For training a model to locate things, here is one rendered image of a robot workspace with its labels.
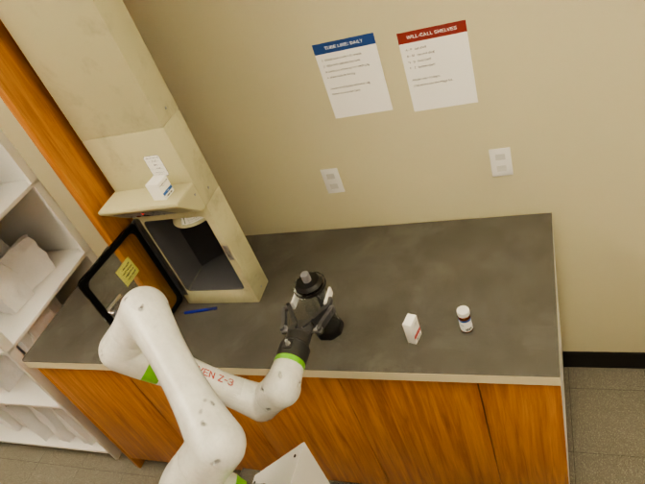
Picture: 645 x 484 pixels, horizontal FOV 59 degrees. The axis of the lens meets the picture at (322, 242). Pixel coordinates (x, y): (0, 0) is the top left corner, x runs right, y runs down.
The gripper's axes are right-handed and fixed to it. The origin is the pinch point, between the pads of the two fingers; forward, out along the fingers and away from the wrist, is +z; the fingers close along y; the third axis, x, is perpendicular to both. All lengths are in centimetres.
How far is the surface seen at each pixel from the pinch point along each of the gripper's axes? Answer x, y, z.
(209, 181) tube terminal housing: -33, 32, 22
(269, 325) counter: 18.1, 24.0, 2.0
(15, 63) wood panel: -86, 70, 15
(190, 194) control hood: -37, 32, 10
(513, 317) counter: 18, -59, 5
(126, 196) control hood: -39, 57, 10
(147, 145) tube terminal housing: -54, 41, 15
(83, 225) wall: 8, 142, 56
